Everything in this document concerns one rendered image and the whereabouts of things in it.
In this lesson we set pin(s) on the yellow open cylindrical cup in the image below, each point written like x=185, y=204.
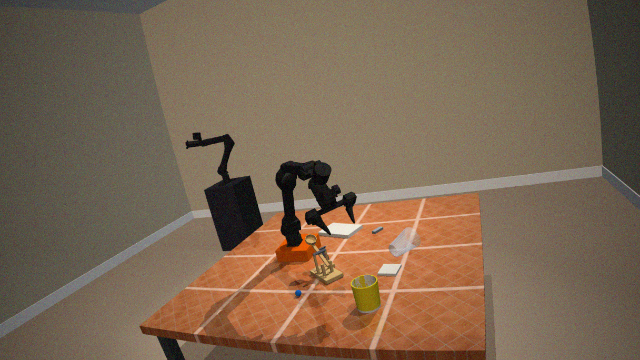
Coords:
x=366, y=293

